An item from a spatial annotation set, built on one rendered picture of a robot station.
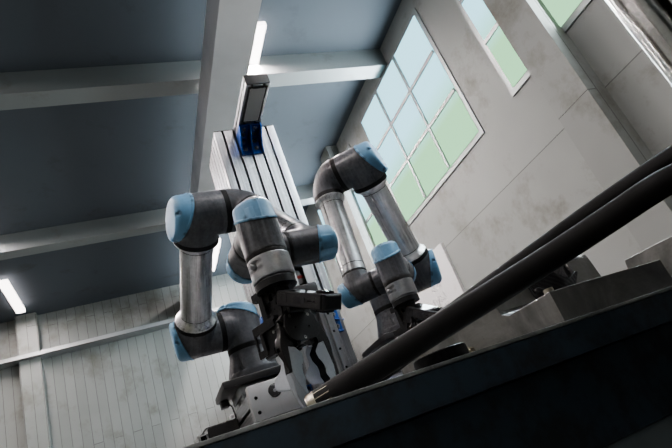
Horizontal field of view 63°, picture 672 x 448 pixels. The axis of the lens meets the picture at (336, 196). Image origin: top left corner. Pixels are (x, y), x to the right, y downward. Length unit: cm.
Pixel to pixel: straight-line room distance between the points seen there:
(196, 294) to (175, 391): 824
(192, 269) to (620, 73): 303
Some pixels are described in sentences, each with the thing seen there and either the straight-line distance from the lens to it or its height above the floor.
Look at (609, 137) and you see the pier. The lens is 374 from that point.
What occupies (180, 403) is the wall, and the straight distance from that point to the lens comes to 971.
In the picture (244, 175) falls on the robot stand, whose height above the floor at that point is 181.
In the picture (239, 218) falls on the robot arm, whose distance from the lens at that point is 97.
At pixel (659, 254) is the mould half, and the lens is 126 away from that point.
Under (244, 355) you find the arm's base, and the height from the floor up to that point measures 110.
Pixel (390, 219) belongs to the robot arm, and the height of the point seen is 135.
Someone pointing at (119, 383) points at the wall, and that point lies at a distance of 981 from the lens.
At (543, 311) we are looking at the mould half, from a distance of 88.
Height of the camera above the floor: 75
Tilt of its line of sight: 25 degrees up
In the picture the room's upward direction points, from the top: 21 degrees counter-clockwise
